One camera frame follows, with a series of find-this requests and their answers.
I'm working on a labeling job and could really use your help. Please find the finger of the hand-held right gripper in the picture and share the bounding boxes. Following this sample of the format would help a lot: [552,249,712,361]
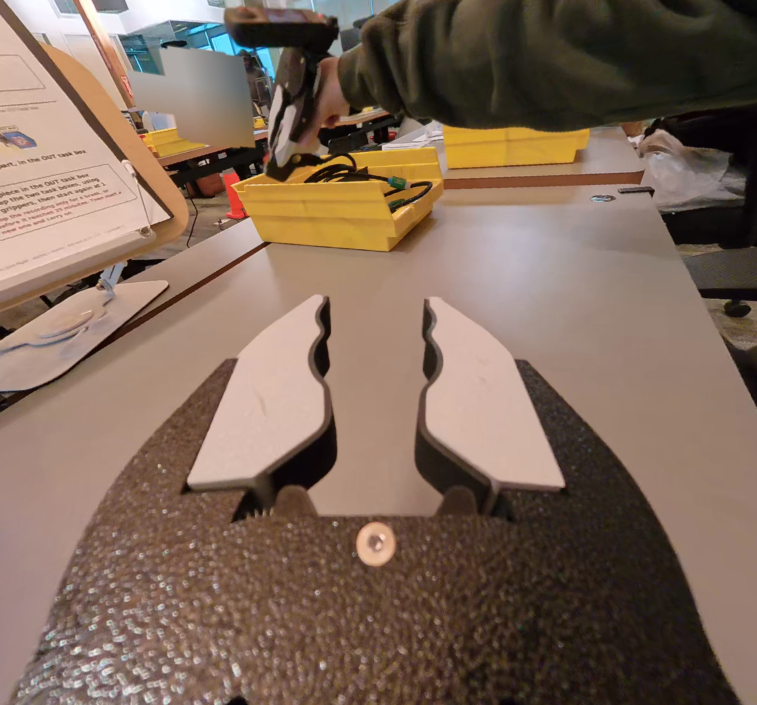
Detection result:
[265,87,295,181]
[289,100,325,178]

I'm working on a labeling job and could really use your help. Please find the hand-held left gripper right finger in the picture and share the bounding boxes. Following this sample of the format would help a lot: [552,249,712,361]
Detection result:
[415,297,567,493]

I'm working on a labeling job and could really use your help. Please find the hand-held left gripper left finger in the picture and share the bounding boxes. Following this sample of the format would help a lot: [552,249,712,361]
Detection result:
[186,294,339,493]

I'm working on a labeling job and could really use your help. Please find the black braided cable teal plug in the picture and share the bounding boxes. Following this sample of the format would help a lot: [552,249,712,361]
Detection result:
[303,152,391,185]

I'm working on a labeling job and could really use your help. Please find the yellow plastic bin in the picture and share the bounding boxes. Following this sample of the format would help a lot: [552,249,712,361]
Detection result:
[142,128,208,157]
[231,147,444,252]
[442,124,591,170]

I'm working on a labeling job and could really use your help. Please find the person's right forearm olive sleeve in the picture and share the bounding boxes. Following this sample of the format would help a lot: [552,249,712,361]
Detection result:
[337,0,757,133]

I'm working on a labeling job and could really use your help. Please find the person's right hand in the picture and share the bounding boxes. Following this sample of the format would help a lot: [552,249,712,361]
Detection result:
[305,56,357,145]

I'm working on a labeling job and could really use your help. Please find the orange traffic cone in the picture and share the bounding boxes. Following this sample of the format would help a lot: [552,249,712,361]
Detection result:
[224,169,249,221]

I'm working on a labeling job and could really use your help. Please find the white paper sheets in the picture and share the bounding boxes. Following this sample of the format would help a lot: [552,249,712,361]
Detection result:
[393,124,444,146]

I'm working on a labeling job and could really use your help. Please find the wooden instruction board stand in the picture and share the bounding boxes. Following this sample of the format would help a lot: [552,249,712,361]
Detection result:
[0,0,190,393]

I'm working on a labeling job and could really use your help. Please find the black mesh office chair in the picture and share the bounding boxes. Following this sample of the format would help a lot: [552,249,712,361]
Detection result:
[683,246,757,319]

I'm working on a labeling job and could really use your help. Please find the white plastic bag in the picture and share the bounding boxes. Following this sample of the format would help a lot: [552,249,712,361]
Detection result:
[638,127,747,213]

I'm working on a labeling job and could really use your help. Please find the black cable green plugs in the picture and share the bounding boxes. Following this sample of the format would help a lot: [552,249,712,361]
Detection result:
[383,176,434,211]

